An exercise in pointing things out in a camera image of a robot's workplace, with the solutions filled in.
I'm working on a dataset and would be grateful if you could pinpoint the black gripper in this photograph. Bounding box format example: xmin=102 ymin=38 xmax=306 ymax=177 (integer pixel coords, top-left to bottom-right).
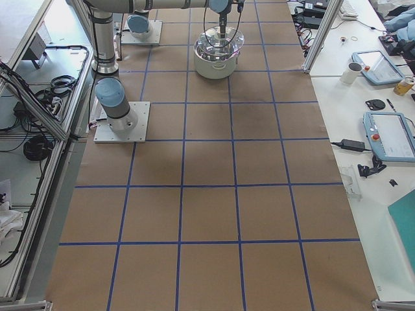
xmin=219 ymin=12 xmax=227 ymax=36

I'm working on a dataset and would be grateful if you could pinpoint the glass pot lid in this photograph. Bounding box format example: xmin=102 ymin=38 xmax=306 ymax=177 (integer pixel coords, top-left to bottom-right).
xmin=195 ymin=26 xmax=244 ymax=61

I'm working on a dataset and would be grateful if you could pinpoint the pale green electric pot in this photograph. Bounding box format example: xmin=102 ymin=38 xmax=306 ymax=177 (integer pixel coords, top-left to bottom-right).
xmin=194 ymin=42 xmax=240 ymax=80

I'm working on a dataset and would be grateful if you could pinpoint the white mug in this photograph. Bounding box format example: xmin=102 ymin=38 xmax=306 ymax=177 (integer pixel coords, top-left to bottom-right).
xmin=340 ymin=62 xmax=362 ymax=85

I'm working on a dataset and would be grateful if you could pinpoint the blue teach pendant far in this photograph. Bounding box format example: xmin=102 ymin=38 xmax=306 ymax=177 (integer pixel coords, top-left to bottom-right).
xmin=351 ymin=50 xmax=405 ymax=86

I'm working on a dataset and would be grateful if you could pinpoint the blue teach pendant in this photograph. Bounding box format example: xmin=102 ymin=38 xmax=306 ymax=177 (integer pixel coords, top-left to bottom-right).
xmin=351 ymin=50 xmax=405 ymax=86
xmin=362 ymin=111 xmax=414 ymax=163

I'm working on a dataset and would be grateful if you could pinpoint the black power adapter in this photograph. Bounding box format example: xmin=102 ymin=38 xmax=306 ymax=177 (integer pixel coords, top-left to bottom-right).
xmin=340 ymin=139 xmax=366 ymax=152

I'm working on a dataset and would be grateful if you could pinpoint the yellow drink can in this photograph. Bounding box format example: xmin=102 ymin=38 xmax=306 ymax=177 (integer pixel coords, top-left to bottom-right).
xmin=393 ymin=77 xmax=414 ymax=96

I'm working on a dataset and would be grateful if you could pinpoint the blue teach pendant near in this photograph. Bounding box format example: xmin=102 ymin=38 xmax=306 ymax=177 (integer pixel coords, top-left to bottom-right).
xmin=362 ymin=111 xmax=414 ymax=163

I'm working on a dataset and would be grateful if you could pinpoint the teal board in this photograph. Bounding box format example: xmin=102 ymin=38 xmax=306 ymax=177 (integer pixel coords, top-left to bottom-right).
xmin=388 ymin=191 xmax=414 ymax=267

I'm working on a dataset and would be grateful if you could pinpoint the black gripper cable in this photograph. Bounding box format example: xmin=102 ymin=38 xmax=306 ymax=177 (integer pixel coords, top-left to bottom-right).
xmin=202 ymin=0 xmax=244 ymax=58

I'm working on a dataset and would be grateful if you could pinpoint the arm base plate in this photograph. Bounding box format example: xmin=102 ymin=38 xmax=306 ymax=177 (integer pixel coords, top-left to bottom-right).
xmin=93 ymin=102 xmax=150 ymax=143
xmin=121 ymin=18 xmax=163 ymax=45

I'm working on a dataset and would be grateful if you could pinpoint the aluminium frame post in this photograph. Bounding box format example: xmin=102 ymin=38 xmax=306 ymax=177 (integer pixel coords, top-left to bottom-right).
xmin=302 ymin=0 xmax=342 ymax=73

